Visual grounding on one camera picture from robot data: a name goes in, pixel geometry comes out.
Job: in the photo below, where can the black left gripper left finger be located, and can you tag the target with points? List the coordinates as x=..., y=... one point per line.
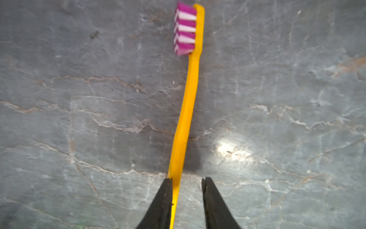
x=158, y=216

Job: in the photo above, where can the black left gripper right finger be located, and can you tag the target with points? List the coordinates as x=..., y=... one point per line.
x=217, y=214

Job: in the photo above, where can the yellow toothbrush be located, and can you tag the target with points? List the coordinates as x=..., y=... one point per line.
x=188, y=40

